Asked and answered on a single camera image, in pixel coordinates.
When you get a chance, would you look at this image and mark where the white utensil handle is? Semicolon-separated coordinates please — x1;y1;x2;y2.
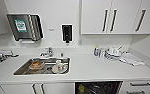
116;44;124;52

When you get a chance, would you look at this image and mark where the steel paper towel dispenser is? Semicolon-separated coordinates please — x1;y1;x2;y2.
5;12;45;44

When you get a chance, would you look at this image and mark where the steel dishwasher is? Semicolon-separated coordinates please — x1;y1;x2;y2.
74;80;124;94

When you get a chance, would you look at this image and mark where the white base cabinet door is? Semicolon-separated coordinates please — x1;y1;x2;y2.
35;82;76;94
0;83;39;94

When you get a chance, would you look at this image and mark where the chrome faucet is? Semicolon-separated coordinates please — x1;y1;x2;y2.
39;46;54;58

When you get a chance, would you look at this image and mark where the stack of white plates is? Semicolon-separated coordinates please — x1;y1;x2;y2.
104;48;124;62

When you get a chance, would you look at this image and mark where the white cup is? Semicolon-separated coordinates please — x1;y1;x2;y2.
107;46;118;56

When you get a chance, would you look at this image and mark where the round sink drain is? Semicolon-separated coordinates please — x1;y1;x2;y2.
44;65;54;73

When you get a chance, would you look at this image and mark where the stainless steel sink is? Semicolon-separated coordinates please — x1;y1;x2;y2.
12;56;72;76

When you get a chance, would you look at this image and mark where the small white bottle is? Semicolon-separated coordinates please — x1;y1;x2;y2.
98;48;106;59

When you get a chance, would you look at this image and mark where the black base cabinet handle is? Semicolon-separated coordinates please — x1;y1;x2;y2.
40;83;47;94
31;83;38;94

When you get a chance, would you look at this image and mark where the blue dish soap bottle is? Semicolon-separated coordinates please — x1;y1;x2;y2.
93;45;100;57

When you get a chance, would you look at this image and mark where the white mug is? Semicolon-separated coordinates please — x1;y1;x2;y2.
55;59;66;73

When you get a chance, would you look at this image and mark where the black soap dispenser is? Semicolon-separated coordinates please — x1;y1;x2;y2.
60;23;75;45

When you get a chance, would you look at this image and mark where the small chrome sink knob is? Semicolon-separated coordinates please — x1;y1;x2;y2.
59;52;65;59

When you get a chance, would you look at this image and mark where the black bar cabinet handle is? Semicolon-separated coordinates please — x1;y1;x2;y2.
134;8;147;34
101;8;110;34
109;8;118;34

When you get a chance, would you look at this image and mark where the small wall label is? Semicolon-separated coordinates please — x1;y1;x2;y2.
48;28;56;32

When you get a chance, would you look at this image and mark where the white saucer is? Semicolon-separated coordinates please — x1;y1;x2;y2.
52;64;70;75

